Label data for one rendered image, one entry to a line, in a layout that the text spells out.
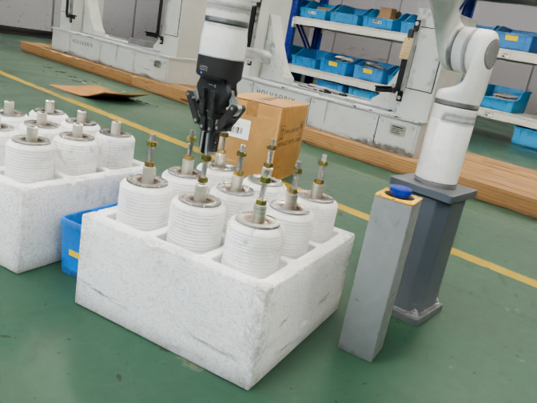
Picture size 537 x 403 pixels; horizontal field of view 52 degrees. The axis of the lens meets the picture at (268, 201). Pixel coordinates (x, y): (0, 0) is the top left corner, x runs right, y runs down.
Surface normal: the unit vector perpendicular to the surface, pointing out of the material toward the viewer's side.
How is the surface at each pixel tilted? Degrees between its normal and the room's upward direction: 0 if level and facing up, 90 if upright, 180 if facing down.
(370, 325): 90
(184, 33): 90
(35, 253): 90
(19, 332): 0
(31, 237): 90
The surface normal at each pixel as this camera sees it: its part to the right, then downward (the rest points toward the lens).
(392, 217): -0.48, 0.17
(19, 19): 0.74, 0.32
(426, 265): 0.07, 0.30
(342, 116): -0.65, 0.11
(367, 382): 0.18, -0.94
